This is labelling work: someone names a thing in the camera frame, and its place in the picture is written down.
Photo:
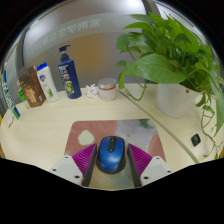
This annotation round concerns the small pink lidded jar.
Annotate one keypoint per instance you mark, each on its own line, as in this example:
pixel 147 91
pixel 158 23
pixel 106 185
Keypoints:
pixel 107 90

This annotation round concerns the brown cracker box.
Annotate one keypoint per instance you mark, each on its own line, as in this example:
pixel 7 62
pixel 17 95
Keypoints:
pixel 32 87

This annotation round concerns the small black square object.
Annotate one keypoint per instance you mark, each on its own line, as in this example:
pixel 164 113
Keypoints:
pixel 195 140

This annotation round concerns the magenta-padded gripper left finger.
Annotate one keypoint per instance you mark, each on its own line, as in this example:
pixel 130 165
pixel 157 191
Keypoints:
pixel 83 160

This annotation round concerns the dark blue pump bottle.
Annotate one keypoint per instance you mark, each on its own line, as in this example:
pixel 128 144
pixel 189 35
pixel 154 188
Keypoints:
pixel 69 78

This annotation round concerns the small white crumpled object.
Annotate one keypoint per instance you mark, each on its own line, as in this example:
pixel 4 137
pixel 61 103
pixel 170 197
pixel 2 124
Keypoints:
pixel 92 90

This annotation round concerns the white and green shuttlecock tube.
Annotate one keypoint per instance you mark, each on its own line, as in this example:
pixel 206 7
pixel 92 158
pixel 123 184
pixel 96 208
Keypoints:
pixel 10 96

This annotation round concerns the white bottle with blue cap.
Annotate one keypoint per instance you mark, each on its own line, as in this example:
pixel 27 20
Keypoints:
pixel 48 85

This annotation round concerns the clear bottle with green label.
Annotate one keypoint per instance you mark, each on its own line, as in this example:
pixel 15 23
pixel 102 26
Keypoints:
pixel 21 94

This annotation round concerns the pastel floral mouse pad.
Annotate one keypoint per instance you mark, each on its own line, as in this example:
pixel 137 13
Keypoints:
pixel 100 130

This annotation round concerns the blue and black computer mouse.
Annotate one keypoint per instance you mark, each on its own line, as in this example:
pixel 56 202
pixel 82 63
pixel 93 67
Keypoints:
pixel 111 155

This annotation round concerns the green plant in white pot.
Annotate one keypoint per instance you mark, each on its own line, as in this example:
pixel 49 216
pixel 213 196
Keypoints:
pixel 156 66

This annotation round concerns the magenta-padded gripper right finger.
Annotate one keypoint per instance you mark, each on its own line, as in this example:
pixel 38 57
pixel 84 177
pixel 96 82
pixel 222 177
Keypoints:
pixel 141 160

